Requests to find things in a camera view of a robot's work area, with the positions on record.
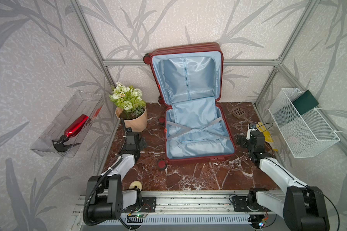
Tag red ribbed hardshell suitcase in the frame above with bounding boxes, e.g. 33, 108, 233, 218
143, 42, 236, 169

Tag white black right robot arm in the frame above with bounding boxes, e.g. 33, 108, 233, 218
236, 131, 330, 231

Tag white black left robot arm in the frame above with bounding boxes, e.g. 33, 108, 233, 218
83, 119, 146, 226

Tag yellow work glove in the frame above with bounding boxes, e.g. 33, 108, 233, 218
256, 122, 279, 152

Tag beige slotted plastic scoop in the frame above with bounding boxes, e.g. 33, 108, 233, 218
230, 107, 251, 123

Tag green white artificial flowers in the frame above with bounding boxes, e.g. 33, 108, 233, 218
109, 82, 146, 120

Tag dark green card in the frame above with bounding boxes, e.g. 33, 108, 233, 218
292, 90, 319, 115

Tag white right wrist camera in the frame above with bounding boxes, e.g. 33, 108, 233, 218
246, 123, 257, 140

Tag white wire mesh basket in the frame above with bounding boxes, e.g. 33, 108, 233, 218
269, 88, 340, 158

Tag clear plastic wall bin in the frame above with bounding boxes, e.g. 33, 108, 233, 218
30, 90, 105, 158

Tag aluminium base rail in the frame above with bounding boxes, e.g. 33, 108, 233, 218
72, 190, 307, 216

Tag aluminium frame profiles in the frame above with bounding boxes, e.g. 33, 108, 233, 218
79, 1, 347, 160

